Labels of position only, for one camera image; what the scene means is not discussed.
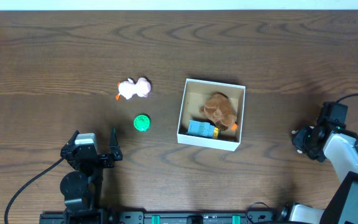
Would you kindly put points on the yellow grey toy truck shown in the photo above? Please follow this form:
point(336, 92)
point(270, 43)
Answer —
point(202, 129)

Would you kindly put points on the green round plastic toy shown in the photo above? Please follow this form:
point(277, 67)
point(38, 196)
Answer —
point(142, 123)

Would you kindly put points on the brown plush toy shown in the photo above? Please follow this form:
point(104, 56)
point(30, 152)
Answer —
point(219, 110)

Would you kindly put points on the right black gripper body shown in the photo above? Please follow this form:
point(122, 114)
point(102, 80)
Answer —
point(301, 140)

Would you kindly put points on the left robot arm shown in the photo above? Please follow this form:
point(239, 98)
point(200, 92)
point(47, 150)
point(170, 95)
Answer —
point(82, 187)

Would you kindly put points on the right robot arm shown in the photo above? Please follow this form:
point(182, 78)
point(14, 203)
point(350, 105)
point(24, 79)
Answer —
point(340, 146)

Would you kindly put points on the white cardboard box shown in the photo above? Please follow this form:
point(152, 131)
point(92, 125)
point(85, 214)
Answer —
point(195, 94)

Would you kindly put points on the pink white duck toy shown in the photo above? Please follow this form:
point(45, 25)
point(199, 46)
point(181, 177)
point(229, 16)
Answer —
point(129, 88)

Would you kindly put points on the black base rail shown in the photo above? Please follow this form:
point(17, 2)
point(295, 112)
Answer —
point(110, 217)

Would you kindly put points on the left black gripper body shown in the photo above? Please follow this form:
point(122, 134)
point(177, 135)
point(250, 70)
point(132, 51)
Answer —
point(101, 158)

